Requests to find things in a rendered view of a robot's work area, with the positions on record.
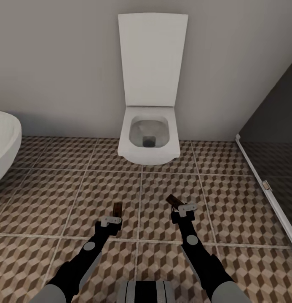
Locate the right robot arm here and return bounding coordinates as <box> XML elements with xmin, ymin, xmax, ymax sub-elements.
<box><xmin>171</xmin><ymin>203</ymin><xmax>252</xmax><ymax>303</ymax></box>

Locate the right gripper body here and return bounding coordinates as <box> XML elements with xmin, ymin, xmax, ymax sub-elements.
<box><xmin>171</xmin><ymin>210</ymin><xmax>195</xmax><ymax>228</ymax></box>

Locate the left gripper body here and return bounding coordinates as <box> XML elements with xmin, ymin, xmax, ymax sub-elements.
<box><xmin>95</xmin><ymin>221</ymin><xmax>118</xmax><ymax>240</ymax></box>

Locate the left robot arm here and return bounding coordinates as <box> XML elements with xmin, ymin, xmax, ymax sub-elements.
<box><xmin>28</xmin><ymin>216</ymin><xmax>123</xmax><ymax>303</ymax></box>

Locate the mousetrap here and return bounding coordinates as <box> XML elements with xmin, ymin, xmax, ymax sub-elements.
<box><xmin>113</xmin><ymin>202</ymin><xmax>123</xmax><ymax>218</ymax></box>
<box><xmin>166</xmin><ymin>194</ymin><xmax>185</xmax><ymax>211</ymax></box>

